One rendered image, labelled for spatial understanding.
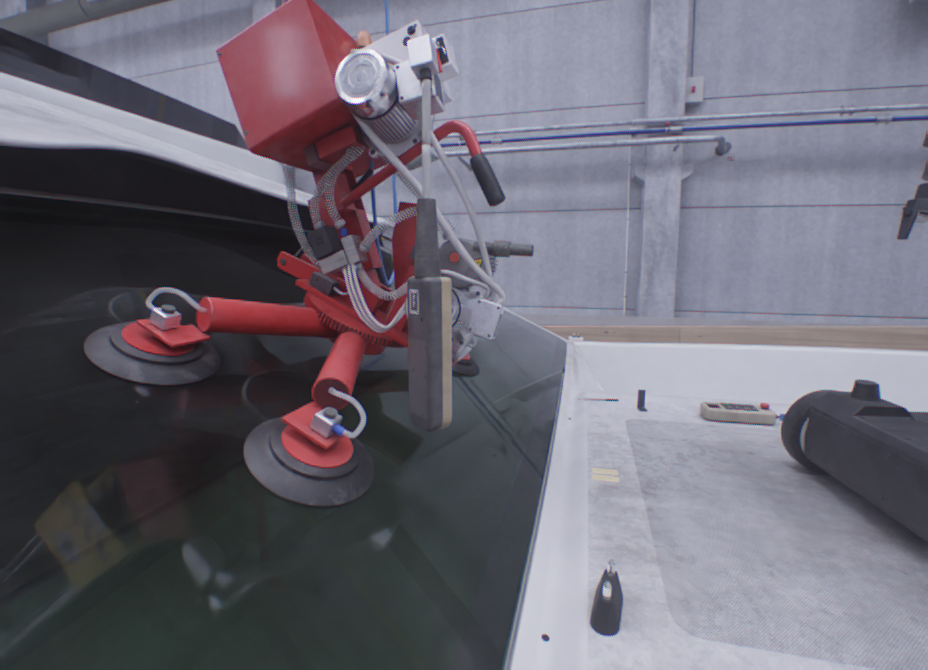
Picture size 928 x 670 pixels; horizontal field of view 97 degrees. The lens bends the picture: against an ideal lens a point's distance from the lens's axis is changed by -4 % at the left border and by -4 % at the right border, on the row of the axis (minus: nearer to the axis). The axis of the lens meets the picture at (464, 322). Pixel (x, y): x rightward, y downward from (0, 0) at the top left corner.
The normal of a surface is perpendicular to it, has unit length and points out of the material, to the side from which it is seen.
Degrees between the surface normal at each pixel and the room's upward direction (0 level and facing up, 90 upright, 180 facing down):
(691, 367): 90
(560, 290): 90
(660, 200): 90
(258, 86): 90
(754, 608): 0
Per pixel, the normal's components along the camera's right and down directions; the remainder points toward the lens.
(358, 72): -0.25, -0.03
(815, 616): 0.00, -0.99
